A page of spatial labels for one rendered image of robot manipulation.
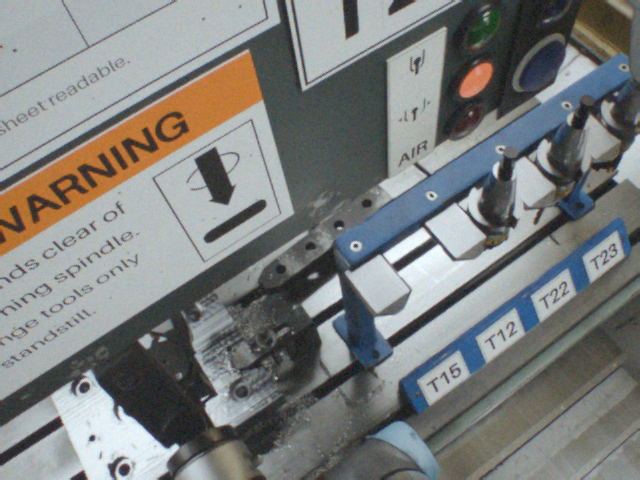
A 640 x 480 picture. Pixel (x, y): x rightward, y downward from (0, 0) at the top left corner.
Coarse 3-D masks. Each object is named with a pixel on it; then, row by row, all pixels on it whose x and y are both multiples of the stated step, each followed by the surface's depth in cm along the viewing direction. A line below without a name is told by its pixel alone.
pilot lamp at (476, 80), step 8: (488, 64) 28; (472, 72) 28; (480, 72) 28; (488, 72) 28; (464, 80) 28; (472, 80) 28; (480, 80) 28; (464, 88) 28; (472, 88) 28; (480, 88) 29; (464, 96) 29
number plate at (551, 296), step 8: (568, 272) 94; (552, 280) 93; (560, 280) 94; (568, 280) 94; (544, 288) 93; (552, 288) 93; (560, 288) 94; (568, 288) 95; (536, 296) 92; (544, 296) 93; (552, 296) 94; (560, 296) 94; (568, 296) 95; (536, 304) 93; (544, 304) 94; (552, 304) 94; (560, 304) 95; (536, 312) 93; (544, 312) 94; (552, 312) 95
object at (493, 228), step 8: (472, 192) 71; (472, 200) 70; (520, 200) 70; (472, 208) 70; (520, 208) 69; (472, 216) 70; (480, 216) 69; (512, 216) 69; (520, 216) 69; (480, 224) 69; (488, 224) 69; (496, 224) 69; (504, 224) 70; (512, 224) 70; (488, 232) 70; (496, 232) 70
